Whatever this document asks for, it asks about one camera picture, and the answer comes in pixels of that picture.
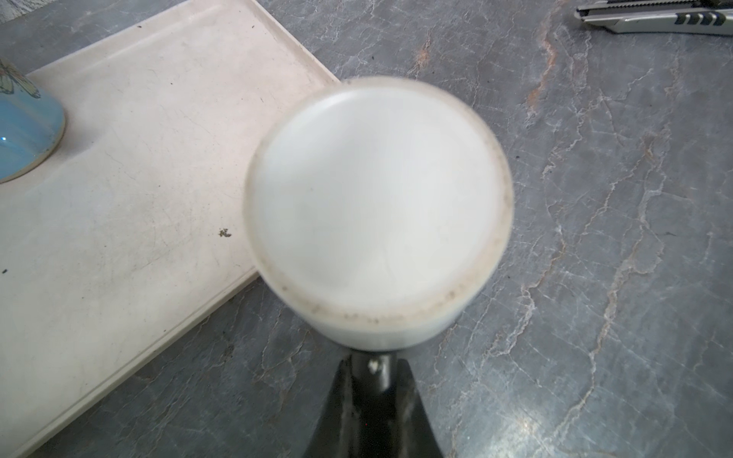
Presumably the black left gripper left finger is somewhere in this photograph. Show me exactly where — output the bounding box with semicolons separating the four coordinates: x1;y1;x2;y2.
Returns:
303;356;361;458

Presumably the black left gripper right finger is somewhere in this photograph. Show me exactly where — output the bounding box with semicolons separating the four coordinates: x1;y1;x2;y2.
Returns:
377;354;444;457

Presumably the white black two-tone mug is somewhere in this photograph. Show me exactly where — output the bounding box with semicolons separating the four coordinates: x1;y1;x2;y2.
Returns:
244;76;513;391

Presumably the blue butterfly mug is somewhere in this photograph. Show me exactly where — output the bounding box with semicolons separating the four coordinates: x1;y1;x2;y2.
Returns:
1;59;67;182

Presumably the beige plastic tray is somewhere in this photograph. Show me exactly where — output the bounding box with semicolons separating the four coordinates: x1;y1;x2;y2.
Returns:
1;1;336;457

